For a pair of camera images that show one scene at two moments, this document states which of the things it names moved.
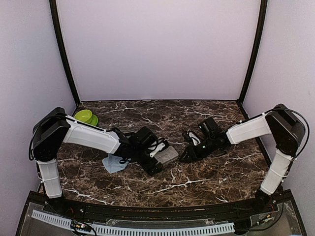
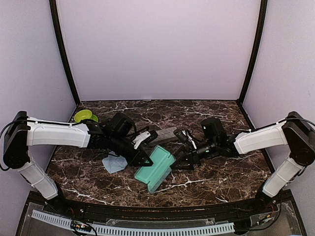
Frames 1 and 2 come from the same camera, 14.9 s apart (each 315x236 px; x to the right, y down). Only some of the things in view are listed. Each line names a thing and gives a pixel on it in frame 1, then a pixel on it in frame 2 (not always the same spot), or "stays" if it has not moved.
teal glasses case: (167, 155) to (165, 135)
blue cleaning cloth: (112, 163) stays
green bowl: (84, 116) stays
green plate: (94, 120) stays
